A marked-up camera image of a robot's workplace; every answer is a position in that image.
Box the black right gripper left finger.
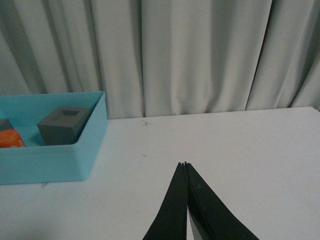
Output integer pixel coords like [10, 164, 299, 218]
[143, 163, 188, 240]

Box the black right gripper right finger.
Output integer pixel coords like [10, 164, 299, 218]
[186, 163, 258, 240]

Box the gray cube with L slot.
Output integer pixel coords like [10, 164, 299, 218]
[37, 106, 91, 146]

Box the orange cylinder with white numbers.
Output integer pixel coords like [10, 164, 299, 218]
[0, 129, 26, 148]

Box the gray cube with round hole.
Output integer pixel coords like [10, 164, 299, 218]
[0, 119, 14, 132]

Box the light blue plastic box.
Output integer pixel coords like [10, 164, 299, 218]
[0, 91, 108, 185]

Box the white pleated curtain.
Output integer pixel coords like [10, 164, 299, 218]
[0, 0, 320, 119]

